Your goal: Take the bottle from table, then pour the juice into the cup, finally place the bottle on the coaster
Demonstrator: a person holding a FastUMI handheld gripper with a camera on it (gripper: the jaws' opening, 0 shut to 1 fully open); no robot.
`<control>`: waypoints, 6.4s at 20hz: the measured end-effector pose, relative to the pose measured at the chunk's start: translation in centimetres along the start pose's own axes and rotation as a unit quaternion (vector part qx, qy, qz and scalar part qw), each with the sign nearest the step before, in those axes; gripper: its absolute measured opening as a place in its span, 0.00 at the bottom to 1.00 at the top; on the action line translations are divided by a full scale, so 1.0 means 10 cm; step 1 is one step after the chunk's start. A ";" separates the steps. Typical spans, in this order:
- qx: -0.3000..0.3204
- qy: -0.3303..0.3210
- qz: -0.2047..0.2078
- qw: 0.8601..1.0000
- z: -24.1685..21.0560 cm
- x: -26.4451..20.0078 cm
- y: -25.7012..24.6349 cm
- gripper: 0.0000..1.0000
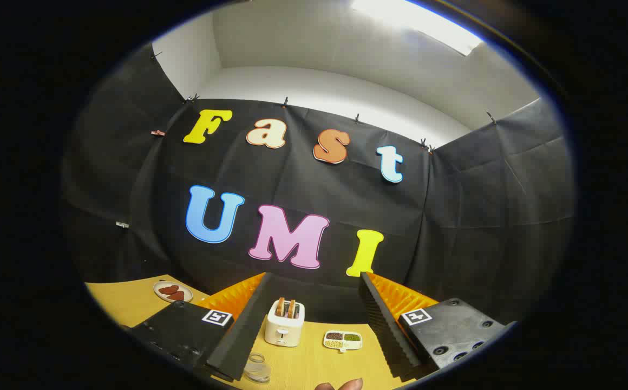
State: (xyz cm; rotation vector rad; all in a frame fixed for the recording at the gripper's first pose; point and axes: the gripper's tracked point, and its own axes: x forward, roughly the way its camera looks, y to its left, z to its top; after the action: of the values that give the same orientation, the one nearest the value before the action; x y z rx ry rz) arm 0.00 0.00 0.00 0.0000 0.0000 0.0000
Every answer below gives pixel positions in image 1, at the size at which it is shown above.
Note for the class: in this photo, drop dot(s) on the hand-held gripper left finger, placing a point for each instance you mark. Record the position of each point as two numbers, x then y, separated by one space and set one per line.
243 336

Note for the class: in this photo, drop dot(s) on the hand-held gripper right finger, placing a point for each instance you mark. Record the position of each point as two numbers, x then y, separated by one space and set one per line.
387 330

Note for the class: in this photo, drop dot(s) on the clear plastic bottle green label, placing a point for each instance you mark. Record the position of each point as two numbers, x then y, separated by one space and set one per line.
257 369

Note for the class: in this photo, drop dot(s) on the white toaster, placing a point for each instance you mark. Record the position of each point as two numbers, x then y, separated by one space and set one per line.
284 331

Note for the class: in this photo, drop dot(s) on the white divided dish with beans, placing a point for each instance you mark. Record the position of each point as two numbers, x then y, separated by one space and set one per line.
342 340

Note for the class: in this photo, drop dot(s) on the toast slice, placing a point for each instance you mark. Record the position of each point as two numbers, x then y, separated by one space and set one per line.
291 309
280 307

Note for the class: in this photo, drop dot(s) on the wooden table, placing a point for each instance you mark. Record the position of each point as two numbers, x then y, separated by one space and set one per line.
314 363

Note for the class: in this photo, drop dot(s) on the brown food piece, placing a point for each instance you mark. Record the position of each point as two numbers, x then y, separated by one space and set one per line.
169 290
176 296

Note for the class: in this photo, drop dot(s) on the small white plate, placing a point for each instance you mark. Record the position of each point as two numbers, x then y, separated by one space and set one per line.
158 287

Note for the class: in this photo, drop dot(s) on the black backdrop cloth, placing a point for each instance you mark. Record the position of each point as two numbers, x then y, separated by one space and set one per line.
292 179

